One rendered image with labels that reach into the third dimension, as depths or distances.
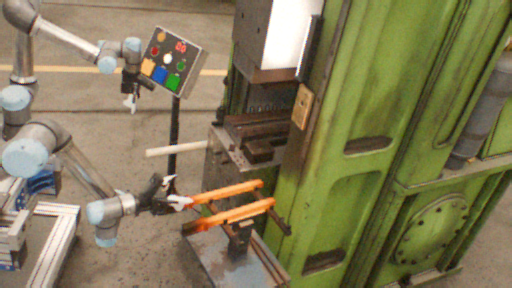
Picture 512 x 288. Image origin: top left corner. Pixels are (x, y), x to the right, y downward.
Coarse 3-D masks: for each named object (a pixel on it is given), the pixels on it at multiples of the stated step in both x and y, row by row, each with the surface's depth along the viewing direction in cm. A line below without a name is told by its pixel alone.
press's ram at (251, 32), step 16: (240, 0) 199; (256, 0) 187; (272, 0) 176; (288, 0) 178; (304, 0) 182; (320, 0) 185; (240, 16) 201; (256, 16) 189; (272, 16) 179; (288, 16) 183; (304, 16) 186; (240, 32) 203; (256, 32) 191; (272, 32) 184; (288, 32) 187; (304, 32) 191; (256, 48) 192; (272, 48) 188; (288, 48) 192; (256, 64) 194; (272, 64) 193; (288, 64) 197
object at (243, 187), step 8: (240, 184) 191; (248, 184) 192; (256, 184) 193; (208, 192) 184; (216, 192) 185; (224, 192) 185; (232, 192) 187; (240, 192) 190; (200, 200) 180; (168, 208) 175
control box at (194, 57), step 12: (156, 36) 252; (168, 36) 248; (168, 48) 248; (180, 48) 244; (192, 48) 241; (156, 60) 251; (180, 60) 243; (192, 60) 240; (204, 60) 244; (168, 72) 246; (180, 72) 243; (192, 72) 241; (180, 84) 242; (192, 84) 246; (180, 96) 243
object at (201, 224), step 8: (264, 200) 186; (272, 200) 186; (240, 208) 180; (248, 208) 180; (256, 208) 182; (264, 208) 184; (216, 216) 174; (224, 216) 175; (232, 216) 176; (240, 216) 178; (184, 224) 167; (192, 224) 167; (200, 224) 169; (208, 224) 170; (216, 224) 173; (184, 232) 167; (192, 232) 169
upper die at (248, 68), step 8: (240, 48) 206; (240, 56) 206; (240, 64) 207; (248, 64) 201; (248, 72) 202; (256, 72) 198; (264, 72) 200; (272, 72) 202; (280, 72) 204; (288, 72) 206; (296, 72) 208; (248, 80) 203; (256, 80) 201; (264, 80) 203; (272, 80) 205; (280, 80) 207; (288, 80) 209
